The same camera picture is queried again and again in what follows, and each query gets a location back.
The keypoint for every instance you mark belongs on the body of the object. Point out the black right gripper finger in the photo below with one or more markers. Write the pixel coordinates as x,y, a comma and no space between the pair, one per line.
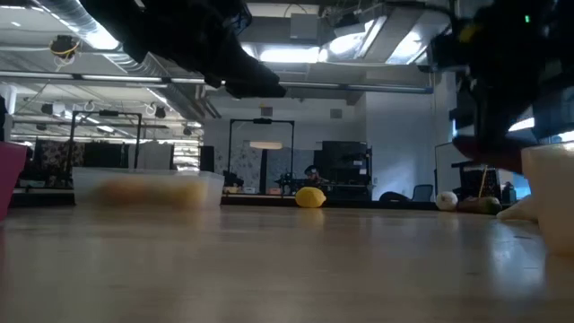
489,112

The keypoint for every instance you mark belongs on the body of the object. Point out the black equipment cabinet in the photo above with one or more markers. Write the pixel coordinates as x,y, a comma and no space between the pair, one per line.
343,157

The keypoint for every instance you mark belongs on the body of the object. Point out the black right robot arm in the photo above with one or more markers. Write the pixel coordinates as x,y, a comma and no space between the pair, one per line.
560,40

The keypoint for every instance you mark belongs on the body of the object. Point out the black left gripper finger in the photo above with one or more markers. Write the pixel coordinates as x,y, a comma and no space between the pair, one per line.
246,81

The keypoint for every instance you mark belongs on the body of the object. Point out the grey vent grille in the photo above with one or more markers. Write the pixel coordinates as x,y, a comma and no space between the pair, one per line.
266,111
336,113

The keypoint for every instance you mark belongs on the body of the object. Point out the fluorescent light panel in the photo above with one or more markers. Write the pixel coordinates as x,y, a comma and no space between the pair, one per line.
252,51
289,54

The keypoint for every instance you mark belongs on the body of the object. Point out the red chili pepper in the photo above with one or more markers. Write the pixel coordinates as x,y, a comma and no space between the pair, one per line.
477,205

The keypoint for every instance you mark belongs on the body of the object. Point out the black idle robot arm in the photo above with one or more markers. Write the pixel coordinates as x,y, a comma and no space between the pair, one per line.
287,181
233,179

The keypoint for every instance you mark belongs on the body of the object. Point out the dark bottle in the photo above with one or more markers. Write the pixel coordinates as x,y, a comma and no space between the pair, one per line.
509,194

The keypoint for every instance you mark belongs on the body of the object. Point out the black chair back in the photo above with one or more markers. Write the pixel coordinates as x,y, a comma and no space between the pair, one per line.
394,197

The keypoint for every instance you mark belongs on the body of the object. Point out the pink plastic tray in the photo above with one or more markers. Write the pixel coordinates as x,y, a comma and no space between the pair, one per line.
11,179

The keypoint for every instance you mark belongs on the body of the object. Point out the dark patterned panel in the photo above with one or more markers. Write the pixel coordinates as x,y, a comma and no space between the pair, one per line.
103,154

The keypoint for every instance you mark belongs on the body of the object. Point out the black-framed blue tray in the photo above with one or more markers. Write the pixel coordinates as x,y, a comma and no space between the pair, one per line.
381,205

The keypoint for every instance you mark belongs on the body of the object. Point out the whiteboard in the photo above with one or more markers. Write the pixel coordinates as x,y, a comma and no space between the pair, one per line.
448,154

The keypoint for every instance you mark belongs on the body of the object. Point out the grey office chair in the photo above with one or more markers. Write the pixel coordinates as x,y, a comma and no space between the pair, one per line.
422,193

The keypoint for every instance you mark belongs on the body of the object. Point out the black cart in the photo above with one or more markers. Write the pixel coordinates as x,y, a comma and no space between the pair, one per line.
471,181

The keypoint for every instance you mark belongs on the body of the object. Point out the black spotlight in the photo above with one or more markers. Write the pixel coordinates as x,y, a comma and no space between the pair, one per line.
47,109
187,131
160,112

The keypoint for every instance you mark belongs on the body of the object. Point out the long grey metal pipe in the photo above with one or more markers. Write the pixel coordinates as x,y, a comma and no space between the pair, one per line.
359,86

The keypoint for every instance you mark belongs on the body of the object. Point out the black rig frame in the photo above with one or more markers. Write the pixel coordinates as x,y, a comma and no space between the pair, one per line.
138,143
261,121

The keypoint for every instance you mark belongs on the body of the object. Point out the white light bar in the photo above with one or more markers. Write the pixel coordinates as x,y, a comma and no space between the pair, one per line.
266,145

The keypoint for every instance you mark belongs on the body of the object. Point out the black speaker box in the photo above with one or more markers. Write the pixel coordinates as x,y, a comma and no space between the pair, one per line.
206,159

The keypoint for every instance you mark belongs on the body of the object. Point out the orange plastic tray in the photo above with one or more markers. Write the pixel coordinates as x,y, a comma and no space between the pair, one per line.
553,202

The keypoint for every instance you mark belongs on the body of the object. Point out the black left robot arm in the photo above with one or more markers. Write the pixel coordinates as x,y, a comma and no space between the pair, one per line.
112,22

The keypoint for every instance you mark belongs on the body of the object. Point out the person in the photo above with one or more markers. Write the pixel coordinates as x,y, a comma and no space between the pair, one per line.
312,172

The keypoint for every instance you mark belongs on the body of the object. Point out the clear plastic bin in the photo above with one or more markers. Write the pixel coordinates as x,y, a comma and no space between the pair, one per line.
213,188

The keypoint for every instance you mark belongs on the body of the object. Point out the grey metal unit box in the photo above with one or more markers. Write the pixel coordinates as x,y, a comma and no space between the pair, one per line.
304,28

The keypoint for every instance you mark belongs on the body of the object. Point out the white cabinet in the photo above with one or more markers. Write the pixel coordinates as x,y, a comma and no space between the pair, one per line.
154,157

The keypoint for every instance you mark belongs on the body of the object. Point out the yellow lemon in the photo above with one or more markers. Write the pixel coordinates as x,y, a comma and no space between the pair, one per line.
310,197

